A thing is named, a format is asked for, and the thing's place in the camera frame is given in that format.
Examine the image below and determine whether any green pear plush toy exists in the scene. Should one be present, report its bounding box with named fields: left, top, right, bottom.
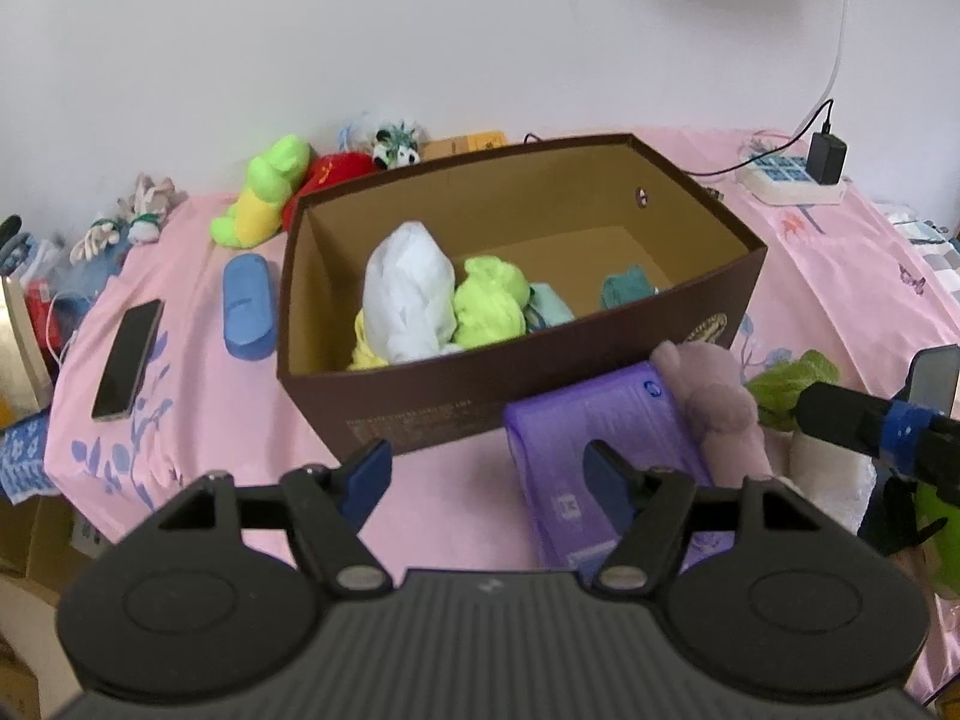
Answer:
left=857, top=463, right=960, bottom=598

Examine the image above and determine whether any white fluffy towel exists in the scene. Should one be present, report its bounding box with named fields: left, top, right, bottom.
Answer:
left=788, top=431, right=877, bottom=535

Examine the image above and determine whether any pink plush bear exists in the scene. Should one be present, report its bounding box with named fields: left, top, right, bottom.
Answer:
left=651, top=341, right=773, bottom=488

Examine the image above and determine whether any yellow towel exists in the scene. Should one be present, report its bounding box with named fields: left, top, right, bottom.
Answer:
left=348, top=310, right=389, bottom=371

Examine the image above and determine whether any white plastic bag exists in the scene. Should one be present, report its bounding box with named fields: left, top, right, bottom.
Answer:
left=361, top=221, right=459, bottom=366

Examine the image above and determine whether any teal cloth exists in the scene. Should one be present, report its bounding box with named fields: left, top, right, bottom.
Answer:
left=523, top=265, right=661, bottom=333

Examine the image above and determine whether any lime green sock roll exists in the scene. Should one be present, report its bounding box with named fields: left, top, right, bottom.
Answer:
left=452, top=255, right=529, bottom=349

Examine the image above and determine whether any purple tissue pack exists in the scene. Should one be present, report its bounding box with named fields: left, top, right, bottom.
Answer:
left=501, top=359, right=737, bottom=571

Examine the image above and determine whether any striped folded cloth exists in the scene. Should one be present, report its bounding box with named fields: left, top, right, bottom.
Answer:
left=878, top=203, right=960, bottom=298

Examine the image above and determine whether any brown cardboard box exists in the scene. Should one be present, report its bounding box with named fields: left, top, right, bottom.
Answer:
left=278, top=133, right=766, bottom=457

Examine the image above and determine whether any blue glasses case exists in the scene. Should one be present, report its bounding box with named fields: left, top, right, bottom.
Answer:
left=221, top=252, right=277, bottom=361

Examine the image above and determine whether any black smartphone on left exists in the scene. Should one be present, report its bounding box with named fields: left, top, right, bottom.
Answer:
left=91, top=299, right=163, bottom=421

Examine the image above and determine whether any black power adapter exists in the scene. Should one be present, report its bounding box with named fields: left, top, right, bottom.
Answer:
left=805, top=130, right=848, bottom=185

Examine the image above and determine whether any white power strip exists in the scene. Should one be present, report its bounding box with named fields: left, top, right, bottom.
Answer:
left=736, top=153, right=846, bottom=206

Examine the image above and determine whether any green yellow plush toy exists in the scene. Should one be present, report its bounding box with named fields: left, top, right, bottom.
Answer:
left=210, top=135, right=311, bottom=250

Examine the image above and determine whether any red plush toy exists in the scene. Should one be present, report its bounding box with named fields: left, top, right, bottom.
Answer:
left=281, top=151, right=379, bottom=232

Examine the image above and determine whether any white knit doll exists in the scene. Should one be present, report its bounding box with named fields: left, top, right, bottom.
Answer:
left=68, top=172, right=187, bottom=265

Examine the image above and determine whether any panda plush toy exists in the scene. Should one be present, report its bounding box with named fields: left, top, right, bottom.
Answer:
left=371, top=122, right=421, bottom=171

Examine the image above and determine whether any yellow book box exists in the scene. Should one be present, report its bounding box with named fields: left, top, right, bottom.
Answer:
left=420, top=130, right=508, bottom=161

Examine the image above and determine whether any black charging cable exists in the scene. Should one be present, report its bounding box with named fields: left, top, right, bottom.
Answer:
left=520, top=96, right=838, bottom=182

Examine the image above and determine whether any white wall cable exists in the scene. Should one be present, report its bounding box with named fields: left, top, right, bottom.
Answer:
left=790, top=0, right=861, bottom=137

